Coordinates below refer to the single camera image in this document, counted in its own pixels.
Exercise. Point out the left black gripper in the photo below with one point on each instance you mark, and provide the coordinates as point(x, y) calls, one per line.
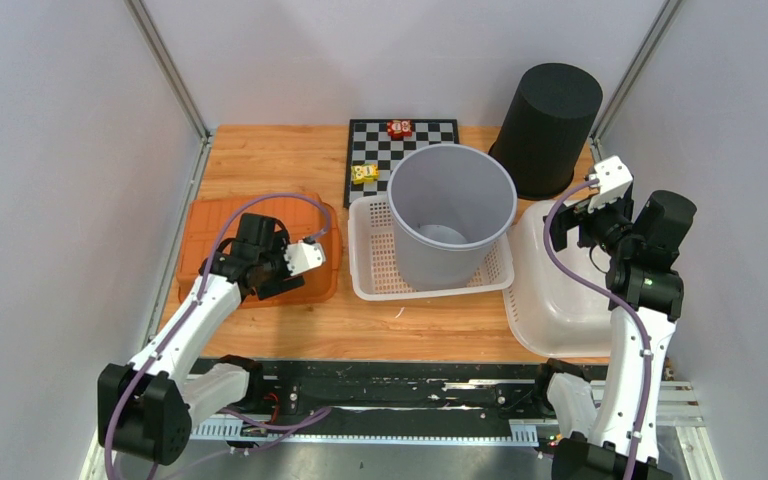
point(279, 243)

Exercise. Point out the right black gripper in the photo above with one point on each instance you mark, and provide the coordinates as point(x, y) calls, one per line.
point(624, 206)

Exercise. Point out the orange plastic tub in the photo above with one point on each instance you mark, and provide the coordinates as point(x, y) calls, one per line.
point(301, 218)

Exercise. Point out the white perforated basket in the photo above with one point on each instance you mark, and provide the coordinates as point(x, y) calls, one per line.
point(372, 264)

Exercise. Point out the black ribbed bin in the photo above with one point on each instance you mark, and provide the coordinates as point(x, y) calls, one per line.
point(545, 128)

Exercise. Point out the large white plastic tub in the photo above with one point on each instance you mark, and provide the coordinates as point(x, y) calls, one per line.
point(548, 313)

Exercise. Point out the grey bin black liner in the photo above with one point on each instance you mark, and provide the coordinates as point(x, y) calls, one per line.
point(450, 204)

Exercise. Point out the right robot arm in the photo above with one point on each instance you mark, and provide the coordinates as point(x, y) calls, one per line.
point(616, 437)

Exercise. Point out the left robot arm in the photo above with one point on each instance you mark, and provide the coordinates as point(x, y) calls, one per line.
point(148, 407)

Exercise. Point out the yellow toy block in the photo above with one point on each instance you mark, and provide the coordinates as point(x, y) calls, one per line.
point(365, 173)

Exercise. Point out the black white chessboard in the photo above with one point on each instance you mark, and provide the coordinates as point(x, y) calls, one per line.
point(370, 144)

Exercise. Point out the red toy block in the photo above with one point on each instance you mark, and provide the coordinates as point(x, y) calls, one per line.
point(399, 129)

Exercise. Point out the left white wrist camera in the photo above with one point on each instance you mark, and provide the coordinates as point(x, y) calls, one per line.
point(302, 257)

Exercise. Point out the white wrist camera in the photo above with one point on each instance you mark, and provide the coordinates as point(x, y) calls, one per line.
point(613, 179)
point(302, 257)

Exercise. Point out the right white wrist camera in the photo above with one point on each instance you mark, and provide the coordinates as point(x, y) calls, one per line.
point(613, 179)

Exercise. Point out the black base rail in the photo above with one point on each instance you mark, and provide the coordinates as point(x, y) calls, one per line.
point(410, 403)

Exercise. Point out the right aluminium frame post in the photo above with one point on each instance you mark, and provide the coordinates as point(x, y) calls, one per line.
point(660, 25)

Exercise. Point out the aluminium frame post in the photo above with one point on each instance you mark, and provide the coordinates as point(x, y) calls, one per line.
point(162, 55)
point(660, 25)

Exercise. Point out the left aluminium frame post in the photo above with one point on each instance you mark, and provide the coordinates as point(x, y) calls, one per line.
point(162, 55)

